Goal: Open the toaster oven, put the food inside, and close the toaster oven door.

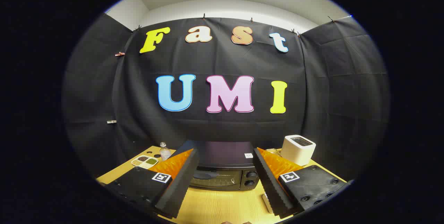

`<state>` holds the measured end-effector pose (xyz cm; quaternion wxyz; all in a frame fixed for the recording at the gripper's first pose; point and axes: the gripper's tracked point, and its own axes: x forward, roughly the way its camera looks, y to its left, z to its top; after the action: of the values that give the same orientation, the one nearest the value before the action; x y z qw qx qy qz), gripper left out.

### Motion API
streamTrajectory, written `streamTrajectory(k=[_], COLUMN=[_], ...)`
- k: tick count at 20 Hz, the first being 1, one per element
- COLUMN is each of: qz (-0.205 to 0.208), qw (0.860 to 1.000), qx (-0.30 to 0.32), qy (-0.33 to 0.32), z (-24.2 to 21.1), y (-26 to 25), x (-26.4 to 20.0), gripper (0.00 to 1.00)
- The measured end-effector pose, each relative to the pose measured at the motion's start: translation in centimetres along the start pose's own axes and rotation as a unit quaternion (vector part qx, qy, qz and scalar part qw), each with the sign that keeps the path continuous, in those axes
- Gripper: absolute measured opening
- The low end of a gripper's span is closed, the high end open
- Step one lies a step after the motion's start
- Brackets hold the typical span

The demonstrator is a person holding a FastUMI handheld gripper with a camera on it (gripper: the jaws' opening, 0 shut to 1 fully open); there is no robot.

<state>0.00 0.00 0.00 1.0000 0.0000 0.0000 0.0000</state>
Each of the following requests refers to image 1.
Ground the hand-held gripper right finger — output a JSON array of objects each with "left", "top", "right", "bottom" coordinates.
[{"left": 253, "top": 147, "right": 349, "bottom": 218}]

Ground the black toaster oven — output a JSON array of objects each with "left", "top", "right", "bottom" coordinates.
[{"left": 170, "top": 140, "right": 260, "bottom": 191}]

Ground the black backdrop cloth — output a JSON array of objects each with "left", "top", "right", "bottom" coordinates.
[{"left": 62, "top": 13, "right": 391, "bottom": 183}]

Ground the small clear bottle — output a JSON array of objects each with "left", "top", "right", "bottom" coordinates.
[{"left": 159, "top": 142, "right": 171, "bottom": 161}]

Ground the white divided snack plate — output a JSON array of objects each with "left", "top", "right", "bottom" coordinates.
[{"left": 131, "top": 155, "right": 159, "bottom": 170}]

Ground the white slot toaster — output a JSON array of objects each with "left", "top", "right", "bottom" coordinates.
[{"left": 280, "top": 135, "right": 316, "bottom": 166}]

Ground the white ribbed tray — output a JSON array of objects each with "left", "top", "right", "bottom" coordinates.
[{"left": 262, "top": 193, "right": 274, "bottom": 214}]

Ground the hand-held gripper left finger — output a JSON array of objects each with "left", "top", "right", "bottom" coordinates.
[{"left": 104, "top": 148, "right": 200, "bottom": 219}]

